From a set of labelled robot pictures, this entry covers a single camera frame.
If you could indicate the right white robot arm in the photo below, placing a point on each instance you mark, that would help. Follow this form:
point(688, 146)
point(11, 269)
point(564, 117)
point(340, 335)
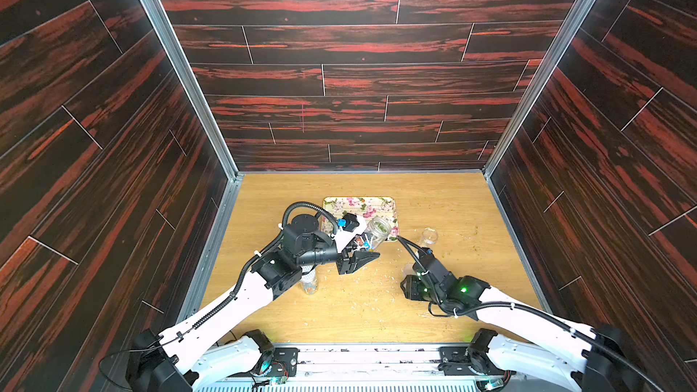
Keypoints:
point(519, 338)

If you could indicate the floral rectangular tray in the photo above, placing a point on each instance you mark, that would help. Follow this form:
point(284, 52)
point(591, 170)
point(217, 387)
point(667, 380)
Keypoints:
point(369, 207)

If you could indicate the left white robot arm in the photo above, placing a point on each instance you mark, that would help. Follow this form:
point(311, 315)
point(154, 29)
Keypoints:
point(184, 357)

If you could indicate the clear plastic jar lid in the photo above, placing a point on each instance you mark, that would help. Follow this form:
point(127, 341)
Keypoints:
point(408, 270)

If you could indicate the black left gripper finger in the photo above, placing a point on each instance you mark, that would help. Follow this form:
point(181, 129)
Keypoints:
point(362, 258)
point(359, 241)

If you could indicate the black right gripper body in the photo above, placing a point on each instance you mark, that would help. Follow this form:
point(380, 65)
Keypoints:
point(423, 260)

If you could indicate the left candy jar with lid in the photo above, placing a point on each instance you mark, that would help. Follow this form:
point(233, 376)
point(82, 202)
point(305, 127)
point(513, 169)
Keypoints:
point(309, 280)

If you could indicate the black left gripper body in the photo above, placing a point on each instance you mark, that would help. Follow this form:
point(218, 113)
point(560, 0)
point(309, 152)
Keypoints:
point(342, 262)

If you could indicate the clear plastic candy jar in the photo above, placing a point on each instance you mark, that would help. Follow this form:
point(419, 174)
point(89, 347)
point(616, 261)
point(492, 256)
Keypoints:
point(428, 238)

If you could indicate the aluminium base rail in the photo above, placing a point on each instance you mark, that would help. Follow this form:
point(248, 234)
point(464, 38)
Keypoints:
point(373, 367)

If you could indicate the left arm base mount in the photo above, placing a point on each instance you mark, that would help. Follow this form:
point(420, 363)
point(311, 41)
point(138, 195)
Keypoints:
point(276, 364)

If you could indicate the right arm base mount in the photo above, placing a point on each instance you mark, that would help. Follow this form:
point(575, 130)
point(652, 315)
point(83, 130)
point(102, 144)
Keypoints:
point(472, 359)

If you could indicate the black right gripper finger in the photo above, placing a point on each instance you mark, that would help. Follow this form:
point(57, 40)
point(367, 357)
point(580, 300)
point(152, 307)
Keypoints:
point(411, 258)
point(407, 244)

